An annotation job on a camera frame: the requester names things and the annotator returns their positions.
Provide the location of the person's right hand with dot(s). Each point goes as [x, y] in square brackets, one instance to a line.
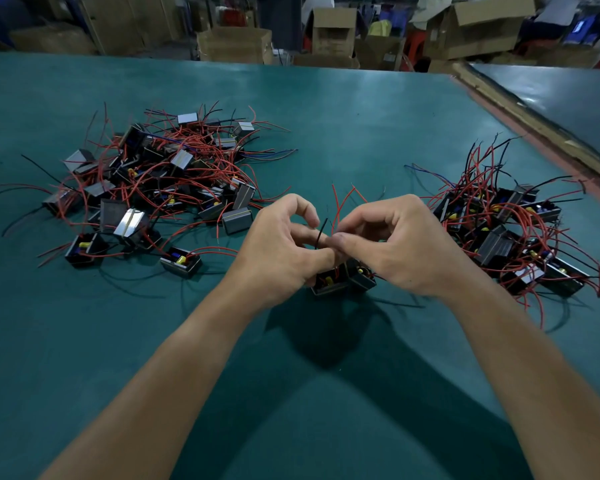
[410, 249]

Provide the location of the person's left hand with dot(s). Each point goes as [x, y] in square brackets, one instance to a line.
[272, 254]

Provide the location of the person's right thumb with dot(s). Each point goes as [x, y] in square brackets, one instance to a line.
[357, 243]

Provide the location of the person's left thumb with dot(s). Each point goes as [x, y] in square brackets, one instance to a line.
[312, 240]

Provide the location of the person's left forearm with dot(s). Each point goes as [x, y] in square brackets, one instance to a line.
[145, 394]

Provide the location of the person's right forearm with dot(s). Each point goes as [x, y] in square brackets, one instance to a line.
[540, 389]

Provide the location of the small labelled cardboard box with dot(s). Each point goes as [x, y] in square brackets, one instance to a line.
[380, 53]

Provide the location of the red plastic stool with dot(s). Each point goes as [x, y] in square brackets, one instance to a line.
[414, 47]

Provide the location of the tall open cardboard box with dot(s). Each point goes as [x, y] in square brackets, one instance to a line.
[334, 33]

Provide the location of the wooden table edge strip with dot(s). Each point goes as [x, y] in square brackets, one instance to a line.
[530, 122]

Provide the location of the wide closed cardboard box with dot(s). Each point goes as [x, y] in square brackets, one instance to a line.
[235, 44]

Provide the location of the dark pillar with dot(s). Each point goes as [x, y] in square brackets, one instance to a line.
[279, 17]

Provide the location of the neighbouring dark work table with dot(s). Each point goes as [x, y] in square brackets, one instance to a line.
[560, 104]

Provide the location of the large open cardboard box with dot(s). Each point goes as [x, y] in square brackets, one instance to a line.
[477, 27]

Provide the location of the leaning cardboard sheets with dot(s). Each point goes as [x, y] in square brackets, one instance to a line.
[130, 19]

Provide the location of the low brown cardboard box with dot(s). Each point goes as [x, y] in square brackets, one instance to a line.
[52, 39]

